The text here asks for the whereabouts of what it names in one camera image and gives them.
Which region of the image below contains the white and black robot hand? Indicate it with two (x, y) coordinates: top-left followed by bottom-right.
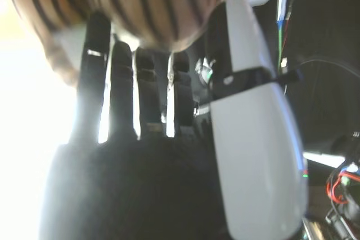
(39, 0), (310, 240)

